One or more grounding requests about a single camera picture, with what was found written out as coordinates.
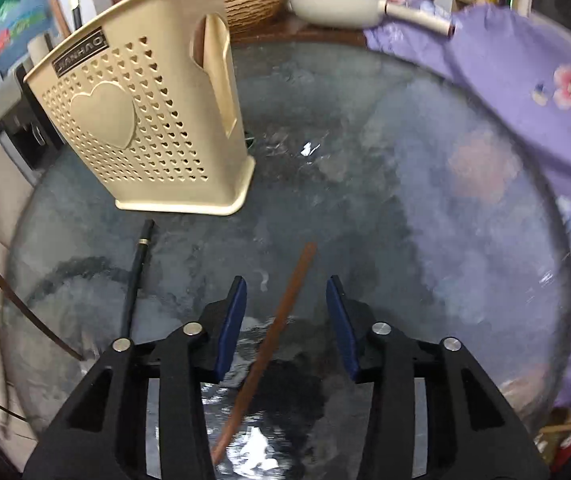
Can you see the brown chopstick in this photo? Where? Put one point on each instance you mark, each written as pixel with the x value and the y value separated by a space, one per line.
pixel 270 340

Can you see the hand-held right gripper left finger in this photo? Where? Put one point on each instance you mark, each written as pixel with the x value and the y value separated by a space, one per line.
pixel 230 325

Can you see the blue water jug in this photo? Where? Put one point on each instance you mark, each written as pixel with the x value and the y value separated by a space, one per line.
pixel 10 20

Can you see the woven pattern sink basin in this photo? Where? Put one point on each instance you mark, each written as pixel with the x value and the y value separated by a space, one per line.
pixel 255 7

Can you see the grey water dispenser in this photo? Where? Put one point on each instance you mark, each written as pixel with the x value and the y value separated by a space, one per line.
pixel 15 110

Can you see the white pan with glass lid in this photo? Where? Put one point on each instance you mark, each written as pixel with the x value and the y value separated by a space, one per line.
pixel 330 7

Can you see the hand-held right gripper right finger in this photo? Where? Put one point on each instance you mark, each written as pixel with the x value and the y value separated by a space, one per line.
pixel 343 325

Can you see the purple floral cloth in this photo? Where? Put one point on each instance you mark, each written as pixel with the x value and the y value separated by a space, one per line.
pixel 530 90

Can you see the wooden counter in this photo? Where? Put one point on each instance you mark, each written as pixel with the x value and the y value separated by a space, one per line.
pixel 305 31

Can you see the beige plastic utensil holder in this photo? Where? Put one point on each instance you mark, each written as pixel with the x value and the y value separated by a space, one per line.
pixel 165 125

